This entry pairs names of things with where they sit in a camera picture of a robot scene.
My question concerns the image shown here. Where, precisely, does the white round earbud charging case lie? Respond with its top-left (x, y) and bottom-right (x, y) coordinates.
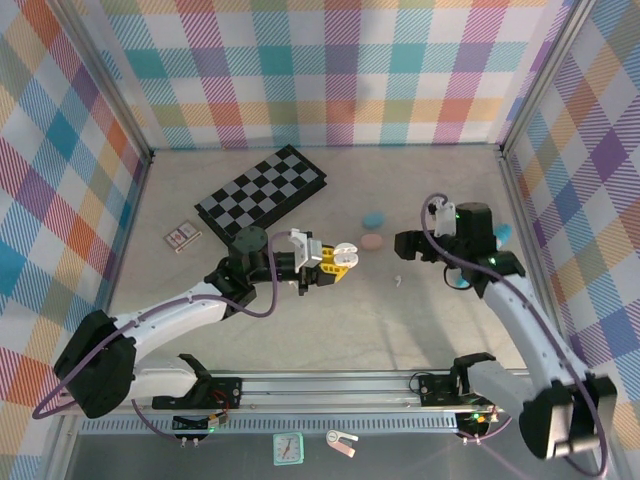
top-left (331, 240), bottom-right (361, 267)

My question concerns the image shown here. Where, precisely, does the blue cylindrical device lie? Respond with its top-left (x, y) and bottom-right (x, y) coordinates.
top-left (446, 223), bottom-right (514, 291)

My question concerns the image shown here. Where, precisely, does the small playing card box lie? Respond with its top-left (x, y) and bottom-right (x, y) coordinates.
top-left (164, 218), bottom-right (203, 254)

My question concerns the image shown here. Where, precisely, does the black grey chessboard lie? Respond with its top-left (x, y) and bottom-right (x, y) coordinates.
top-left (193, 144), bottom-right (329, 247)

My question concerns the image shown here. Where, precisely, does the white pink small tool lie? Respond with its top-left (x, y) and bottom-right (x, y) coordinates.
top-left (324, 429), bottom-right (360, 459)

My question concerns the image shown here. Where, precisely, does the black controller board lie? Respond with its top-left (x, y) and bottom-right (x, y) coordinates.
top-left (171, 410), bottom-right (232, 435)
top-left (455, 409), bottom-right (495, 435)

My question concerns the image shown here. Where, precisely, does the teal square clock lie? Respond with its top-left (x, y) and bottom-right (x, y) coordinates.
top-left (272, 431), bottom-right (305, 468)

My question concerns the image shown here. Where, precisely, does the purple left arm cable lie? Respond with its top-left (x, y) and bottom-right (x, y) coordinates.
top-left (32, 230), bottom-right (292, 444)

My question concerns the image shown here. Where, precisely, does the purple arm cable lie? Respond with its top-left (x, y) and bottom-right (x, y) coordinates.
top-left (421, 192), bottom-right (610, 477)
top-left (32, 230), bottom-right (292, 444)

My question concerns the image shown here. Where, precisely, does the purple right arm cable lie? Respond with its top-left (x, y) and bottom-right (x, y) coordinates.
top-left (421, 192), bottom-right (610, 477)

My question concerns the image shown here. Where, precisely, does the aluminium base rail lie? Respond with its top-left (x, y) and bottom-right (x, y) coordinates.
top-left (59, 368), bottom-right (607, 416)

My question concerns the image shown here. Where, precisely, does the slotted metal cable strip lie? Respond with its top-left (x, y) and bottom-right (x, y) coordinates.
top-left (79, 417), bottom-right (501, 435)

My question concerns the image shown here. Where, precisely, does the aluminium frame post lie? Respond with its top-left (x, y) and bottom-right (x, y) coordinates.
top-left (497, 0), bottom-right (600, 157)
top-left (49, 0), bottom-right (155, 166)

